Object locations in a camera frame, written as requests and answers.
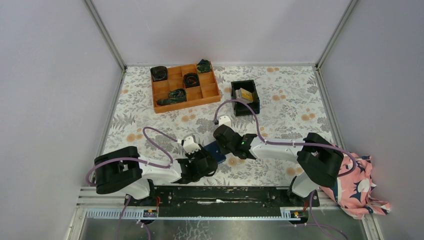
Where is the green rolled belt top-right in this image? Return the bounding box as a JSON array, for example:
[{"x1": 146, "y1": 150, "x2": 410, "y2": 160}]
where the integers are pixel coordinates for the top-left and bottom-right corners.
[{"x1": 196, "y1": 59, "x2": 213, "y2": 74}]

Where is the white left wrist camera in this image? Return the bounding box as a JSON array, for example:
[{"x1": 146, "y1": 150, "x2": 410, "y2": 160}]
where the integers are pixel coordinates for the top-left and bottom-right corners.
[{"x1": 177, "y1": 135, "x2": 202, "y2": 154}]

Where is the pink patterned cloth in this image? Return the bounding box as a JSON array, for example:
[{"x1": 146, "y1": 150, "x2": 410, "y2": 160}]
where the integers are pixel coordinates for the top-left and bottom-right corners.
[{"x1": 320, "y1": 152, "x2": 391, "y2": 220}]

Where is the blue leather card holder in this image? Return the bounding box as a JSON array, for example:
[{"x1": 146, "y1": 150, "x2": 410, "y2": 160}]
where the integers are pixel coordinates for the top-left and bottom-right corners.
[{"x1": 203, "y1": 141, "x2": 227, "y2": 164}]

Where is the green rolled belt front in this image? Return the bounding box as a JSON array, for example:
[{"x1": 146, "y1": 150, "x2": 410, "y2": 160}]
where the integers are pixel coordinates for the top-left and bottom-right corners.
[{"x1": 156, "y1": 88, "x2": 187, "y2": 106}]

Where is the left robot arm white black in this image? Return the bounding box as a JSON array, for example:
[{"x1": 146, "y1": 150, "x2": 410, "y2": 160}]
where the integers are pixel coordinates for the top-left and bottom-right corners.
[{"x1": 87, "y1": 146, "x2": 220, "y2": 206}]

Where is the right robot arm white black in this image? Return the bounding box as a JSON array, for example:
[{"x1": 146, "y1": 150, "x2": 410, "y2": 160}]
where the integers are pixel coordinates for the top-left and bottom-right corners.
[{"x1": 213, "y1": 124, "x2": 344, "y2": 206}]

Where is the black rolled belt centre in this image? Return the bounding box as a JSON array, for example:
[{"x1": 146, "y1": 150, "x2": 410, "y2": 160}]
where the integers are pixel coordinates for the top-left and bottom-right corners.
[{"x1": 183, "y1": 72, "x2": 200, "y2": 89}]

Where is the black rolled belt top-left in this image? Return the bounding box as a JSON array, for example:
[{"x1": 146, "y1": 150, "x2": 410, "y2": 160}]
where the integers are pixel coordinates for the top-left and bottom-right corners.
[{"x1": 150, "y1": 66, "x2": 168, "y2": 82}]

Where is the orange wooden compartment tray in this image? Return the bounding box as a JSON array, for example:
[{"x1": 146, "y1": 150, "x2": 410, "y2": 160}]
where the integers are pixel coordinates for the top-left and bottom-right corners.
[{"x1": 150, "y1": 63, "x2": 221, "y2": 114}]

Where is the stack of cards in bin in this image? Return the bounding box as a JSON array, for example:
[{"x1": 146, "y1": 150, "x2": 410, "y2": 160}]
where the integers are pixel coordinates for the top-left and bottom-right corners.
[{"x1": 235, "y1": 88, "x2": 255, "y2": 104}]

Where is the floral table mat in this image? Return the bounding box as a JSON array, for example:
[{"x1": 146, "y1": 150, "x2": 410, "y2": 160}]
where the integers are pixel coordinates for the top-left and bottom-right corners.
[{"x1": 94, "y1": 65, "x2": 342, "y2": 187}]

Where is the black plastic card bin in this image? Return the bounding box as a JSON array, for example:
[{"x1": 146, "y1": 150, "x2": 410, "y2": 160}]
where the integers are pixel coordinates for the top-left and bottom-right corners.
[{"x1": 231, "y1": 79, "x2": 260, "y2": 117}]

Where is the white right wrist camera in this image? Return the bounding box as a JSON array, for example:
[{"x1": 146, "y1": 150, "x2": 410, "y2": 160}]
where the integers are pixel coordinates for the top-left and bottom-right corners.
[{"x1": 217, "y1": 115, "x2": 232, "y2": 128}]

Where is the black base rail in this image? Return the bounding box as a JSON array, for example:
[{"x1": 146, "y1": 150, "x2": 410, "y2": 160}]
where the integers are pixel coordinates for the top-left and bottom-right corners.
[{"x1": 129, "y1": 186, "x2": 320, "y2": 218}]

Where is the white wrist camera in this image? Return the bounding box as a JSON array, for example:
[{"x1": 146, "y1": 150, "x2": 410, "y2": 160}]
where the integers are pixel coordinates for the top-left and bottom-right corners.
[
  {"x1": 177, "y1": 135, "x2": 202, "y2": 154},
  {"x1": 217, "y1": 115, "x2": 232, "y2": 128}
]

